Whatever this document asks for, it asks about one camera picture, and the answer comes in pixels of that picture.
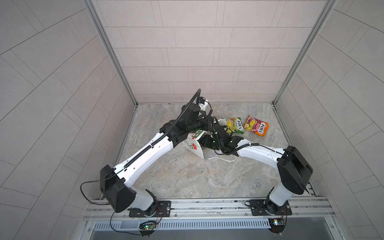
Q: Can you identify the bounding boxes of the green yellow Fox's candy packet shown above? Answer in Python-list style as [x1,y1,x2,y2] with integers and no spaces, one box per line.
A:
[225,118,244,134]

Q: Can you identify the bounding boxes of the white paper bag red flower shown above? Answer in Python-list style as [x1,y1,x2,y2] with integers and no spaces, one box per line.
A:
[183,118,238,160]

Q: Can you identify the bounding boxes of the orange pink Fox's candy packet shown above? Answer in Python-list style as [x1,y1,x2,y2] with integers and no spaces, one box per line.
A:
[244,116,269,137]

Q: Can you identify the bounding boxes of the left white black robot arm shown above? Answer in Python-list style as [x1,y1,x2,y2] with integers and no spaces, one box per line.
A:
[100,100,210,215]

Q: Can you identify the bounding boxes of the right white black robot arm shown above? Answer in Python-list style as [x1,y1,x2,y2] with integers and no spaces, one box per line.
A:
[198,124,313,215]

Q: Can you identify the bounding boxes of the right circuit board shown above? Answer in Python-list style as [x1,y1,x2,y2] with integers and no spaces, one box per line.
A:
[268,219,286,234]

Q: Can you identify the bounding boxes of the circuit board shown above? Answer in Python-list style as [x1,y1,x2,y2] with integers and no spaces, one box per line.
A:
[268,219,286,234]
[139,221,157,231]

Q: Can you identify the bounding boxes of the left circuit board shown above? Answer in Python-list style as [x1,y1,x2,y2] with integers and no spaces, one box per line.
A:
[139,221,157,231]

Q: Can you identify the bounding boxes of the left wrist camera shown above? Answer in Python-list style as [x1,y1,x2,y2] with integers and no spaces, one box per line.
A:
[196,96,209,111]

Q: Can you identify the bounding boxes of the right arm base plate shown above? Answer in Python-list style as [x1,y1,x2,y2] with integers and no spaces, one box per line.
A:
[245,199,293,216]

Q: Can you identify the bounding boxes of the left black cable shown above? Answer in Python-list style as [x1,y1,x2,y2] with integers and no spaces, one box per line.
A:
[79,176,115,206]

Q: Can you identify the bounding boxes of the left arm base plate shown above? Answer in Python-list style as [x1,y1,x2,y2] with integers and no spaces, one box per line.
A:
[129,201,172,218]

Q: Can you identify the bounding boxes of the aluminium mounting rail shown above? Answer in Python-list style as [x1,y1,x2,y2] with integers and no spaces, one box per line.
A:
[79,197,336,221]

